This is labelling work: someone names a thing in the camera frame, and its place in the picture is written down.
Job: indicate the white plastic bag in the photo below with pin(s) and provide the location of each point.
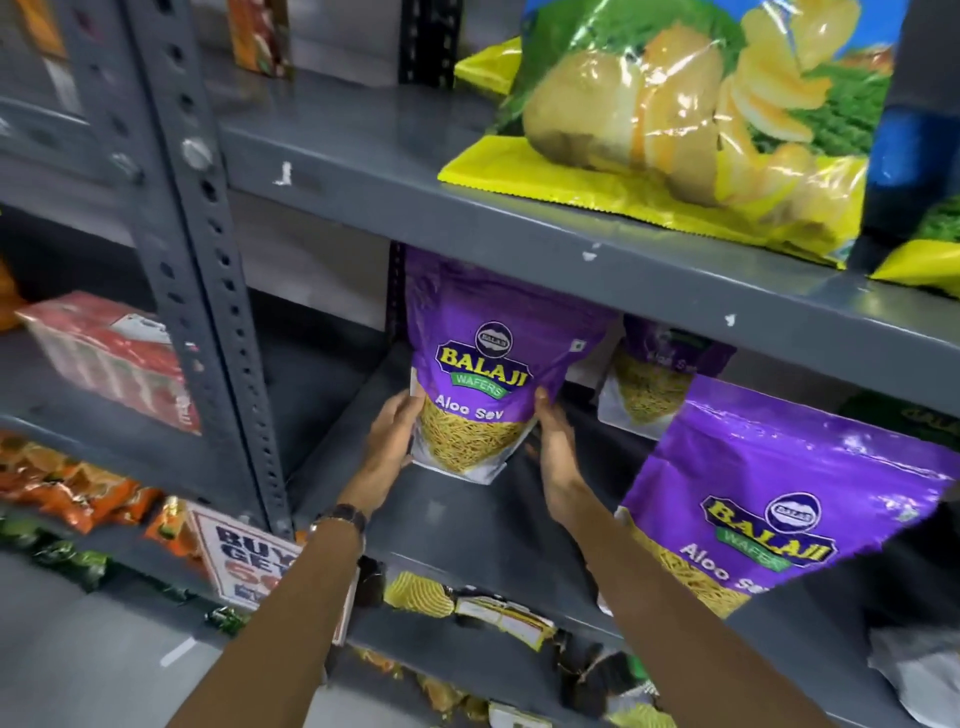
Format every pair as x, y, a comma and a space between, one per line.
919, 675

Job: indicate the person's left forearm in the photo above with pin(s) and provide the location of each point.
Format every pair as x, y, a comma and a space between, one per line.
292, 622

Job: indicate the black white label packet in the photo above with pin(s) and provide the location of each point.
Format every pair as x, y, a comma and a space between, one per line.
506, 621

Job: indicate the grey metal shelf rack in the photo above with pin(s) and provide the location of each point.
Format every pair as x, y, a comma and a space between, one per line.
360, 157

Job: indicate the person's left hand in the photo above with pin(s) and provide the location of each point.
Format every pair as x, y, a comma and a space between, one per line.
386, 450

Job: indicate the person's right thumb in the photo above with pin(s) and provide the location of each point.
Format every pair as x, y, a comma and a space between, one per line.
544, 406

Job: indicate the person's right hand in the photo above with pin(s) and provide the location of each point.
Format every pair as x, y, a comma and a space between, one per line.
561, 469

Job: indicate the dark wristwatch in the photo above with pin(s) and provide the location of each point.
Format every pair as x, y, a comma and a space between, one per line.
341, 517

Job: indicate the small purple snack packet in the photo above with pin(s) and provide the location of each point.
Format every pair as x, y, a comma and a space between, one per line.
652, 375
487, 352

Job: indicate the yellow wavy snack packet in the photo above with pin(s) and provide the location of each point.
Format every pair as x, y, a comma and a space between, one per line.
416, 594

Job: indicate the white promotional sign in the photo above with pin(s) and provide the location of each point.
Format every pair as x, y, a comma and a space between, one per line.
240, 562

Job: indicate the dark green snack packet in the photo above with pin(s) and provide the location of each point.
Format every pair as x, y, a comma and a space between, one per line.
900, 420

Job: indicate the person's left thumb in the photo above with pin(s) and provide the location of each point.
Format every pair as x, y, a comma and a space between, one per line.
411, 406

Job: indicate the large purple snack packet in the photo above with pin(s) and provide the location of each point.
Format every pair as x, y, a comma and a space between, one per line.
765, 487

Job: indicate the orange snack packet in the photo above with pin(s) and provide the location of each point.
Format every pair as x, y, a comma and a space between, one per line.
259, 34

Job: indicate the red packaged box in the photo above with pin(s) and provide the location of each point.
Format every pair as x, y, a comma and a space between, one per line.
112, 356

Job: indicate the person's right forearm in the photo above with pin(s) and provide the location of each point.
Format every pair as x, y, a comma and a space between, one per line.
675, 637

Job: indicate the blue packet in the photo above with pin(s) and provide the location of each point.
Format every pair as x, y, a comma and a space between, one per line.
904, 146

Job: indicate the row of green snack packets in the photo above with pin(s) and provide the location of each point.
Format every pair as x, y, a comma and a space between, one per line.
52, 551

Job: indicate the small orange foil packet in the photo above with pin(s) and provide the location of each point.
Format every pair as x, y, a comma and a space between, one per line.
171, 525

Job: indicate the row of orange snack packets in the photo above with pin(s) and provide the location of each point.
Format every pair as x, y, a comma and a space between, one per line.
67, 480

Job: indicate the yellow potato chips bag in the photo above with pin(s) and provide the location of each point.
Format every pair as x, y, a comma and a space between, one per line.
922, 262
675, 112

